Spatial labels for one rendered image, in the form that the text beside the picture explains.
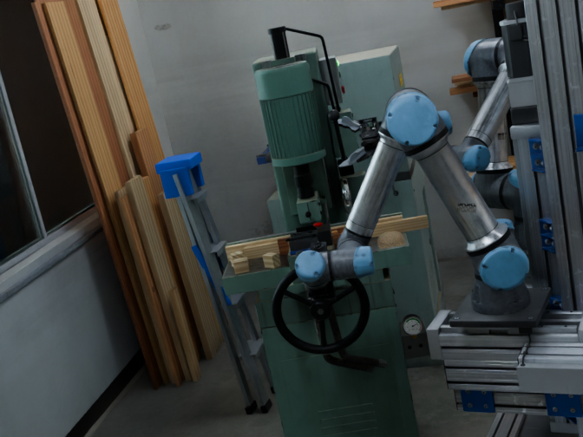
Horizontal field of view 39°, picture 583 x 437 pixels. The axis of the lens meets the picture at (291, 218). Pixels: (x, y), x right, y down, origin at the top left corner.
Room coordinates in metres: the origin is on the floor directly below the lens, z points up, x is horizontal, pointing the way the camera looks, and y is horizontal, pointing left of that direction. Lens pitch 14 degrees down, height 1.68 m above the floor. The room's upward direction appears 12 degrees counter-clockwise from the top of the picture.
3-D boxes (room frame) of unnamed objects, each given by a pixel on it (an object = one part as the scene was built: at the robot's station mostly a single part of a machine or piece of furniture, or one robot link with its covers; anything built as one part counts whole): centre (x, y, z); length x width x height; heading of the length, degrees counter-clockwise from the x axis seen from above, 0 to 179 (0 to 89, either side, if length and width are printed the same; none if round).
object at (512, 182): (2.50, -0.74, 0.98); 0.13 x 0.12 x 0.14; 34
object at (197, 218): (3.50, 0.37, 0.58); 0.27 x 0.25 x 1.16; 76
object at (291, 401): (2.78, -0.07, 0.36); 0.58 x 0.45 x 0.71; 174
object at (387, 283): (2.79, -0.08, 0.76); 0.57 x 0.45 x 0.09; 174
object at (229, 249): (2.68, -0.06, 0.93); 0.60 x 0.02 x 0.05; 84
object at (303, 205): (2.68, -0.07, 1.03); 0.14 x 0.07 x 0.09; 174
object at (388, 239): (2.55, -0.30, 0.91); 0.12 x 0.09 x 0.03; 174
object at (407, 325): (2.43, -0.30, 0.65); 0.06 x 0.04 x 0.08; 84
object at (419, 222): (2.66, -0.13, 0.92); 0.61 x 0.02 x 0.04; 84
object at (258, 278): (2.56, -0.05, 0.87); 0.61 x 0.30 x 0.06; 84
